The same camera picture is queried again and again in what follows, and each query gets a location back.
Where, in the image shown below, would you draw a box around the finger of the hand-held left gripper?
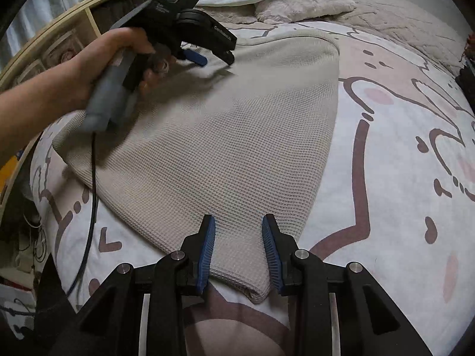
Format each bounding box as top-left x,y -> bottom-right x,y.
180,48 -> 208,68
211,46 -> 235,66

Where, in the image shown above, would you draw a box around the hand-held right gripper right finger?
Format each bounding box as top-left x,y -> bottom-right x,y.
262,213 -> 433,356

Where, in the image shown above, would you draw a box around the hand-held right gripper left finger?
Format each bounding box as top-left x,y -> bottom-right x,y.
48,214 -> 216,356

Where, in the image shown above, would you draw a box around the beige waffle shirt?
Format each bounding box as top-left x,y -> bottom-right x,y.
54,30 -> 340,303

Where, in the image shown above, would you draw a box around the person's left forearm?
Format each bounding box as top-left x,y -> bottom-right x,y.
0,61 -> 84,167

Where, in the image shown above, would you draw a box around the dark folded clothes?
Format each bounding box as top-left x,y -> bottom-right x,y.
455,61 -> 475,95

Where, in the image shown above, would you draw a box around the person's left hand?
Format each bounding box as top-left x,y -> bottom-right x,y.
72,28 -> 175,110

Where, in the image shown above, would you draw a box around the wooden shelf unit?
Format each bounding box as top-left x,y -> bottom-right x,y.
0,0 -> 190,90

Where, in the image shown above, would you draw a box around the printed bed sheet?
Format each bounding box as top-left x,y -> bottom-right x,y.
30,20 -> 475,356

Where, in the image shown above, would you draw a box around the beige quilted blanket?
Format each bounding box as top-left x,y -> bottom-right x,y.
197,0 -> 469,78

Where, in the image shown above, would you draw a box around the black cable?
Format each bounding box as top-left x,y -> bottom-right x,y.
65,131 -> 99,297

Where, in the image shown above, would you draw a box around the tangled cables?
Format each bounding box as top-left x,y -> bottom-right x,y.
0,208 -> 49,268

